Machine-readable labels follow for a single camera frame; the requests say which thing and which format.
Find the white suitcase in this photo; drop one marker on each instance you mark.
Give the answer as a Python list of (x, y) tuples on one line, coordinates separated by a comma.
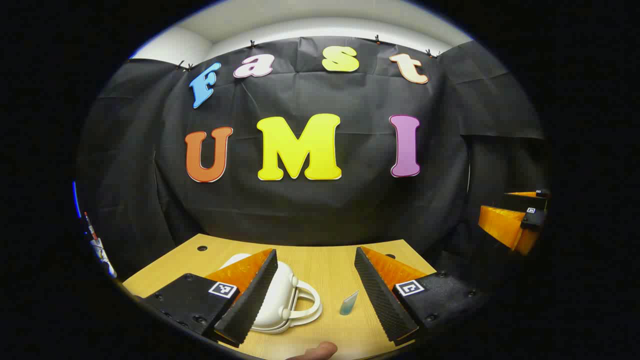
[(285, 295)]

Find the black backdrop cloth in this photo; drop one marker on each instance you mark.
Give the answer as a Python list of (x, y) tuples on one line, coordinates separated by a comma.
[(300, 215)]

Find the lit computer screen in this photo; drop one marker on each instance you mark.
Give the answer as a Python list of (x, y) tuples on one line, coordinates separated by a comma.
[(76, 200)]

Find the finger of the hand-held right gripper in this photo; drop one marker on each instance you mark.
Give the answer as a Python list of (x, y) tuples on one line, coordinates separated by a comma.
[(522, 200), (500, 225)]

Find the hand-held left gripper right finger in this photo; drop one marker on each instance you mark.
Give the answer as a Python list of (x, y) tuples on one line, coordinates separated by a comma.
[(377, 295)]

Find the red and white object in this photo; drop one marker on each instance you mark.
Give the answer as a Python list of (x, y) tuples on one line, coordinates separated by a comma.
[(97, 247)]

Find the teal skin care tube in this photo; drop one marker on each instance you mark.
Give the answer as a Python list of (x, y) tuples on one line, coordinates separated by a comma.
[(348, 305)]

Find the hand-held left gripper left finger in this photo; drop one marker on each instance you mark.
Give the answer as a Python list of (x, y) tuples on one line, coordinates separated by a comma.
[(255, 295)]

